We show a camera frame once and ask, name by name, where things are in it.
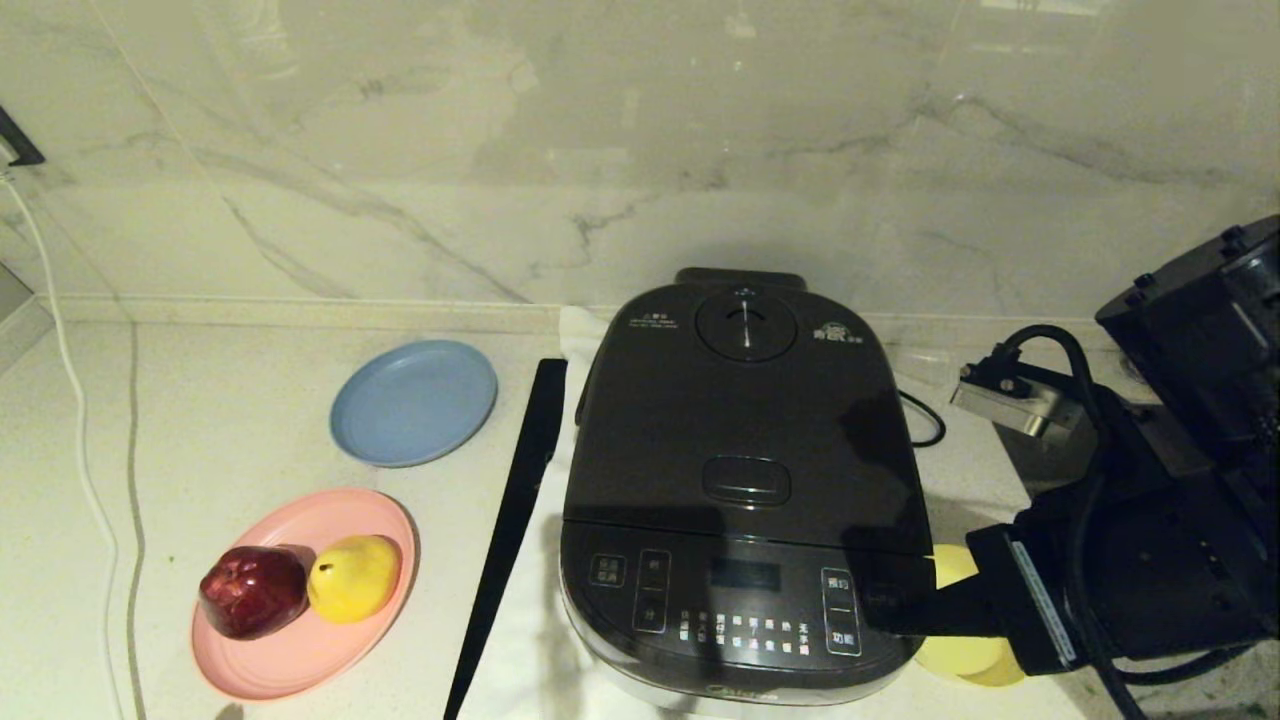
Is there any yellow pear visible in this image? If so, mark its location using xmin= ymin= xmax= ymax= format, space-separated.
xmin=307 ymin=534 xmax=403 ymax=624

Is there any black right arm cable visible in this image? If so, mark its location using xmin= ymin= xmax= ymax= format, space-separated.
xmin=985 ymin=323 xmax=1256 ymax=720

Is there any blue plate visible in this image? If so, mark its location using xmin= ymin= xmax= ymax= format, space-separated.
xmin=330 ymin=340 xmax=498 ymax=468

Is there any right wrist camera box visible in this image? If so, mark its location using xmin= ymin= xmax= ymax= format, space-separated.
xmin=950 ymin=362 xmax=1086 ymax=441

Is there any black flat strip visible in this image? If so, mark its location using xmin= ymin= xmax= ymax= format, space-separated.
xmin=443 ymin=358 xmax=569 ymax=720

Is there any black wall socket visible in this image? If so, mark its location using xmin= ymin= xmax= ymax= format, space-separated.
xmin=0 ymin=105 xmax=47 ymax=169

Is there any pink plate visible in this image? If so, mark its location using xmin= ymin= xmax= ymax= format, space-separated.
xmin=192 ymin=487 xmax=418 ymax=701

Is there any red apple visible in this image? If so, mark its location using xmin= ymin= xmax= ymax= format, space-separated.
xmin=199 ymin=545 xmax=309 ymax=641

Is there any white cable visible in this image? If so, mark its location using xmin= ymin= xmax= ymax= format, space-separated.
xmin=0 ymin=175 xmax=133 ymax=720

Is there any yellow bowl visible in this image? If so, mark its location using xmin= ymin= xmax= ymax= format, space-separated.
xmin=915 ymin=543 xmax=1027 ymax=689

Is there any black power cord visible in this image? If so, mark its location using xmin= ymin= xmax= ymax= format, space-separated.
xmin=897 ymin=390 xmax=947 ymax=449

